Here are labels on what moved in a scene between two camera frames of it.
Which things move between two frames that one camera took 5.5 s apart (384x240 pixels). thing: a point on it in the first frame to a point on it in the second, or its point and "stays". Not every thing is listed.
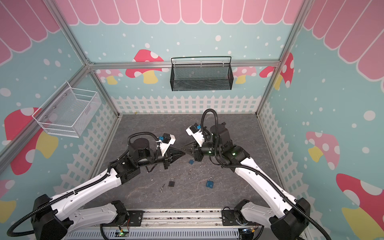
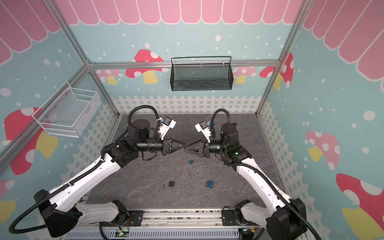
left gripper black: [168, 157] to [167, 146]
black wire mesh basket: [201, 77] stays
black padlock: [172, 182] stays
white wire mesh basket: [68, 111] stays
